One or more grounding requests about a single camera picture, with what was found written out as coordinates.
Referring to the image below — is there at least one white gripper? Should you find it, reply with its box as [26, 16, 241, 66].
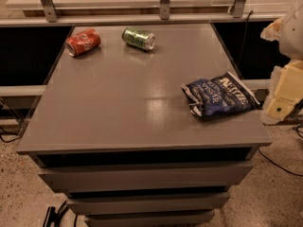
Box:
[260, 0, 303, 125]

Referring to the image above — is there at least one green soda can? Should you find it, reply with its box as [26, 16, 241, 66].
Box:
[121, 26, 156, 51]

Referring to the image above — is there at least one red soda can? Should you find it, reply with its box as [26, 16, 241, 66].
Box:
[65, 28, 101, 57]

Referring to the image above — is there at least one blue chip bag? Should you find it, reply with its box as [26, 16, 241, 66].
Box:
[181, 72, 259, 117]

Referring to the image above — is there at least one grey drawer cabinet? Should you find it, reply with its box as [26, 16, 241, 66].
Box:
[18, 24, 271, 227]

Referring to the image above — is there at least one black device on floor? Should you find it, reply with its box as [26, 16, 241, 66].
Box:
[43, 201, 69, 227]

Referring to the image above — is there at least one black floor cable right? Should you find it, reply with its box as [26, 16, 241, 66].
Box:
[258, 148, 303, 178]

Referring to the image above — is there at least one metal railing frame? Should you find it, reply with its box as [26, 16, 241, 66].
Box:
[0, 0, 298, 27]

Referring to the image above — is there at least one black cables left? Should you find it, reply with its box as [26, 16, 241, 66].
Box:
[0, 97, 29, 144]

